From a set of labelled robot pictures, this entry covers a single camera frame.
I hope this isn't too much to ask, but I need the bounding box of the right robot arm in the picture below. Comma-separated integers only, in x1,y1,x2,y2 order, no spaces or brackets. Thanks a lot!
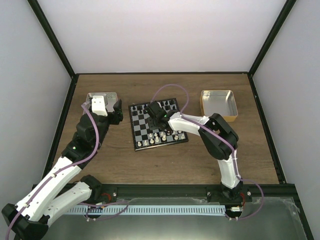
146,101,243,202

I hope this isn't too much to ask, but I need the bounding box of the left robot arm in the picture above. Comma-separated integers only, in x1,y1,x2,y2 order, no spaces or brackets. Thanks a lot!
1,95,123,240

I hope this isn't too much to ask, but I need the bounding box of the row of black chess pieces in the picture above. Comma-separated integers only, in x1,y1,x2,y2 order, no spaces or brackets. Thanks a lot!
131,99,176,115

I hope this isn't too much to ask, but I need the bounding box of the black and silver chessboard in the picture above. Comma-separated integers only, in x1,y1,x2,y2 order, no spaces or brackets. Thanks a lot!
128,102,189,152

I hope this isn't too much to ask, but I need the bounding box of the pink metal tin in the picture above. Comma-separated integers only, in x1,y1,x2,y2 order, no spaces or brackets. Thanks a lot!
85,92,119,112

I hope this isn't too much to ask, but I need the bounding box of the yellow metal tin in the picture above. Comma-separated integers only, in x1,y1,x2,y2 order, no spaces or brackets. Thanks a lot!
199,90,238,123

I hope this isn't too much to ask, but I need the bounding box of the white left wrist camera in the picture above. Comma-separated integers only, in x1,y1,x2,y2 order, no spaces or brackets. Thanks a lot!
91,95,108,117

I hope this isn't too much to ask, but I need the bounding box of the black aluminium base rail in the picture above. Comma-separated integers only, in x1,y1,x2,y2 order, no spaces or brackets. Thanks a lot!
98,183,298,203

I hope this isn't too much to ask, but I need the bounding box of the light blue slotted cable duct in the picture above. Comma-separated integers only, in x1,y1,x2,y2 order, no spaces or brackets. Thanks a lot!
66,205,226,217

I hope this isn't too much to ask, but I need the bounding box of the black frame post left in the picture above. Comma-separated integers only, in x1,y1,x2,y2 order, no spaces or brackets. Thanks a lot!
27,0,76,80

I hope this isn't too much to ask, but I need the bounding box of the black frame post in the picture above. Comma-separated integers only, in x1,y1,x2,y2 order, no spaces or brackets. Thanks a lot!
27,0,76,80
248,0,297,78

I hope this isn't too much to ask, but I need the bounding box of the black frame post right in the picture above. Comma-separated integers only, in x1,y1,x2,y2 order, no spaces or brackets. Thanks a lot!
248,0,297,78

